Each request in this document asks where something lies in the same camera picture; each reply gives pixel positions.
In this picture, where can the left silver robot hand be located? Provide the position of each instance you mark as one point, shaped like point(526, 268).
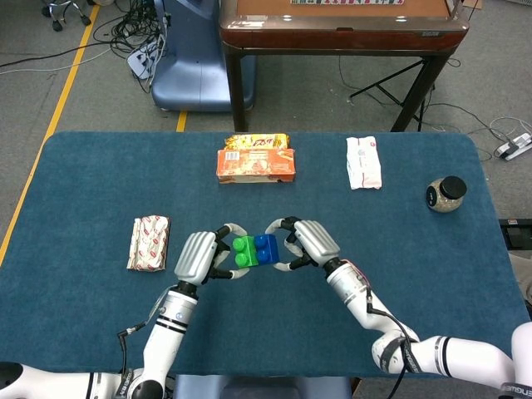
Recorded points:
point(195, 257)

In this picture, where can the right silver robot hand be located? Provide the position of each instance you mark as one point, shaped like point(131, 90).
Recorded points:
point(316, 243)

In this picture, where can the blue toy block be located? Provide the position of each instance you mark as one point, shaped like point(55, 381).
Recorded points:
point(268, 249)

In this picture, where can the green building block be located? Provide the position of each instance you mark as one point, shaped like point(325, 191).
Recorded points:
point(245, 251)

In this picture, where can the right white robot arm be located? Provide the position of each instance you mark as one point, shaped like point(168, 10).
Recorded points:
point(415, 353)

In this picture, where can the red and white patterned packet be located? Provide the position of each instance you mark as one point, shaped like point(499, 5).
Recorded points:
point(149, 245)

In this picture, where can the blue table cloth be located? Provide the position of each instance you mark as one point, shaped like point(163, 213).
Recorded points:
point(266, 199)

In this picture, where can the white paper packet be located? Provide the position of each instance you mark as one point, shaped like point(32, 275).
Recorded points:
point(363, 164)

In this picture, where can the orange biscuit box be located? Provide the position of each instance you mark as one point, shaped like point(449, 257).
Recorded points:
point(255, 166)

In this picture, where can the yellow snack packet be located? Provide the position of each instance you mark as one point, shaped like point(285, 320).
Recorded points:
point(255, 141)

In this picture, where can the glass jar with black lid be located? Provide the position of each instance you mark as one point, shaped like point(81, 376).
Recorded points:
point(446, 195)

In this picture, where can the blue robot torso base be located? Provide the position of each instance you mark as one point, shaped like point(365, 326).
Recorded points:
point(257, 388)

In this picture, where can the black equipment case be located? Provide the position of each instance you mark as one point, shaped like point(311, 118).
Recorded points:
point(517, 232)

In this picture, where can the white power strip with plugs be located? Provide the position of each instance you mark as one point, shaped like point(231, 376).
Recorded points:
point(141, 60)

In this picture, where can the brown mahjong table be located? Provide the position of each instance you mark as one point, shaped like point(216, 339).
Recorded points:
point(341, 35)

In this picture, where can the white and black power strip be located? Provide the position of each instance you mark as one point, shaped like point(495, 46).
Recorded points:
point(515, 147)

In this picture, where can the row of face-up mahjong tiles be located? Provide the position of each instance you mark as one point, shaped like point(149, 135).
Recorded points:
point(345, 2)

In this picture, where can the wheeled metal stool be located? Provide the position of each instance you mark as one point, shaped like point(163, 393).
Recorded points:
point(56, 10)

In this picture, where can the blue-grey machine pedestal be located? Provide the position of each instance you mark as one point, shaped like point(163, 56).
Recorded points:
point(195, 62)

